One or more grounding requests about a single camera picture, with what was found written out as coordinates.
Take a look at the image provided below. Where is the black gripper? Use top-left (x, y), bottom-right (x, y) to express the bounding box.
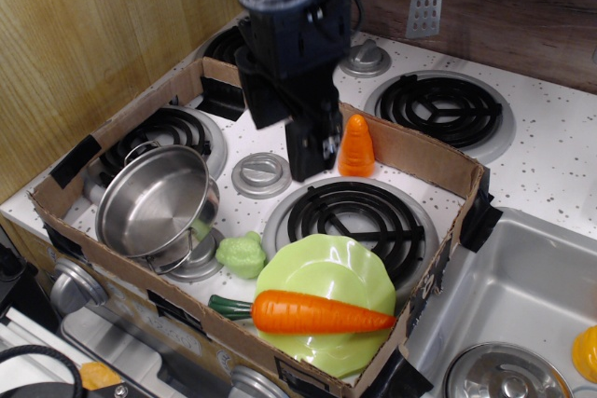
top-left (235, 0), bottom-right (351, 182)

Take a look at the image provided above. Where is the orange toy carrot green stem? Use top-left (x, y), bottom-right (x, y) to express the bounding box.
top-left (207, 289), bottom-right (398, 336)

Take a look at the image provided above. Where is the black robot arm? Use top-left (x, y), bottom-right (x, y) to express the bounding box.
top-left (235, 0), bottom-right (360, 182)

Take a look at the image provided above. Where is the small orange carrot cone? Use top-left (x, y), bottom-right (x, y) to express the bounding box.
top-left (338, 114), bottom-right (375, 177)

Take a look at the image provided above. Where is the light green plastic plate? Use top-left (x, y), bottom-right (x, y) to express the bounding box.
top-left (256, 234), bottom-right (396, 378)

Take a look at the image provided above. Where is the centre silver stove knob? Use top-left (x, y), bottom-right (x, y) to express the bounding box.
top-left (231, 152), bottom-right (292, 199)

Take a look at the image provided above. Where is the silver stove knob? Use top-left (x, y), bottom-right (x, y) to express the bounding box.
top-left (231, 152), bottom-right (292, 199)
top-left (339, 39), bottom-right (392, 78)

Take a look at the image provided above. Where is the back silver stove knob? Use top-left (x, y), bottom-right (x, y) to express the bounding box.
top-left (339, 39), bottom-right (392, 78)

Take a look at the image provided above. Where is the back left black burner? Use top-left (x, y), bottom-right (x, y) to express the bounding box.
top-left (199, 25), bottom-right (245, 65)

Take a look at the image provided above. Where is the black burner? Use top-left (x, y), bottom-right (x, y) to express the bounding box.
top-left (364, 70), bottom-right (516, 165)
top-left (84, 106), bottom-right (228, 203)
top-left (199, 25), bottom-right (245, 65)
top-left (262, 177), bottom-right (439, 290)

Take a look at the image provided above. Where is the front left black burner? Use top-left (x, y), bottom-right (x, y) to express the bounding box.
top-left (84, 106), bottom-right (228, 203)

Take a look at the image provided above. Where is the front right black burner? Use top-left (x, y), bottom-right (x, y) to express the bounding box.
top-left (262, 177), bottom-right (439, 290)

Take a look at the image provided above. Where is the light green toy vegetable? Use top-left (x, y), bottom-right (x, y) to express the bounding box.
top-left (215, 231), bottom-right (266, 280)

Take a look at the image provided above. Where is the steel cooking pot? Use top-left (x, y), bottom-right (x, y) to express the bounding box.
top-left (95, 144), bottom-right (219, 275)

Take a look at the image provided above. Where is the hanging metal spatula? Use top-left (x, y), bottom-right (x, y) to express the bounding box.
top-left (405, 0), bottom-right (442, 39)

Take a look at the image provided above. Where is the back right black burner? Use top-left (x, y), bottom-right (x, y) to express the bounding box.
top-left (364, 70), bottom-right (516, 165)

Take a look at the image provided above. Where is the brown cardboard fence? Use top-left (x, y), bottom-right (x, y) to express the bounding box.
top-left (31, 58), bottom-right (489, 397)

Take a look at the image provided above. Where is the lower front silver knob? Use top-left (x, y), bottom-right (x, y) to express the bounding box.
top-left (228, 365), bottom-right (288, 398)

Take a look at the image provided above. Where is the front panel silver knob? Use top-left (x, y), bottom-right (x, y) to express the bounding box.
top-left (50, 258), bottom-right (108, 315)

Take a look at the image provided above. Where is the silver sink basin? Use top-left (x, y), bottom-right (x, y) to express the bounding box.
top-left (406, 209), bottom-right (596, 397)

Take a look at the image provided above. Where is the steel pot lid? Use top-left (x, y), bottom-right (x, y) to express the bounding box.
top-left (442, 342), bottom-right (573, 397)

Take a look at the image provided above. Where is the yellow toy in sink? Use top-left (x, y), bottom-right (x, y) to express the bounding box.
top-left (571, 326), bottom-right (597, 383)

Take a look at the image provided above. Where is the black cable bottom left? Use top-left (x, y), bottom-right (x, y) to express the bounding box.
top-left (0, 344), bottom-right (85, 398)

